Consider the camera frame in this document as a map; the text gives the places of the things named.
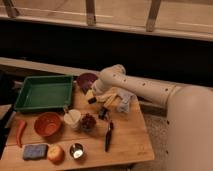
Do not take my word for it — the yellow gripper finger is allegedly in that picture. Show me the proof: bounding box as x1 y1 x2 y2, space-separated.
86 89 96 101

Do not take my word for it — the beige wooden spoon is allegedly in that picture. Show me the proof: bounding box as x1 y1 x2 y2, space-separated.
97 94 111 102

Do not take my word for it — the red yellow apple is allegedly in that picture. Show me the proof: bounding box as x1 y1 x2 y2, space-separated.
47 145 64 163

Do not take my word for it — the dark eraser block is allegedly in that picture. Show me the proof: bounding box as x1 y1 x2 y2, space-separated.
88 97 97 104

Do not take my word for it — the green plastic tray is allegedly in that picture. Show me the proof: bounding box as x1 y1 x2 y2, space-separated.
14 75 73 113

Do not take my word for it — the grey cloth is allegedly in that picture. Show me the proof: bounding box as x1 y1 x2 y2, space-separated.
117 89 134 113

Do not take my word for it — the white cup with spoon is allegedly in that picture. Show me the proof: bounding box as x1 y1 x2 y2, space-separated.
63 107 81 130

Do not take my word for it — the orange bowl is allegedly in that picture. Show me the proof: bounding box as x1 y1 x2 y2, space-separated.
34 112 62 137

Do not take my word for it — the orange carrot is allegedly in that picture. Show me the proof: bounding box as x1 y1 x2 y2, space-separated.
16 120 27 147

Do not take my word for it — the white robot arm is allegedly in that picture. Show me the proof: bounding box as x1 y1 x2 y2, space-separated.
92 64 213 171

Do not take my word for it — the small metal cup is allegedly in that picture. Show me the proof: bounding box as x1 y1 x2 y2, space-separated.
69 143 84 159

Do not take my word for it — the blue sponge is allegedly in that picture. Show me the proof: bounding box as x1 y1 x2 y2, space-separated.
23 144 48 160

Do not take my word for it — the small bowl of red berries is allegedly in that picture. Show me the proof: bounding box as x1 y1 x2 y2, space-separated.
81 113 96 131

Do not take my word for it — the black brush tool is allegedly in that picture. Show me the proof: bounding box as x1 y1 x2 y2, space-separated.
98 107 110 121

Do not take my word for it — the black handled knife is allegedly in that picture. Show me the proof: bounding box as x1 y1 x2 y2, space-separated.
105 121 114 152

